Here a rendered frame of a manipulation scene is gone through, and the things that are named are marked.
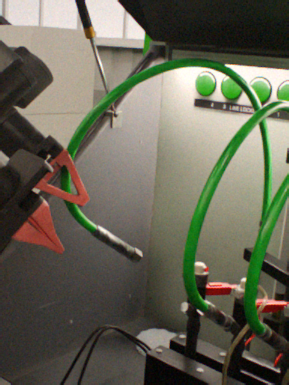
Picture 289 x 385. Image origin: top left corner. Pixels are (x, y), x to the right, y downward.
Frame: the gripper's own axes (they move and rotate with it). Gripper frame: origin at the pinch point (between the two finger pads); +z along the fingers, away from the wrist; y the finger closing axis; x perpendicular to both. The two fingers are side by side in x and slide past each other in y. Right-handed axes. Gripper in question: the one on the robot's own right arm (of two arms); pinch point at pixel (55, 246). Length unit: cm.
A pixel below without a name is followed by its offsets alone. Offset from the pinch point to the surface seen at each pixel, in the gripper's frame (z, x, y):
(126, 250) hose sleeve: 20.1, 15.2, 7.6
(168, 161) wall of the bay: 35, 42, 32
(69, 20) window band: 154, 506, 217
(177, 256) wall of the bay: 50, 37, 18
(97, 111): 1.3, 16.2, 18.2
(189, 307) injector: 29.0, 6.2, 6.9
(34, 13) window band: 135, 557, 208
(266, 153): 28.2, 12.8, 35.7
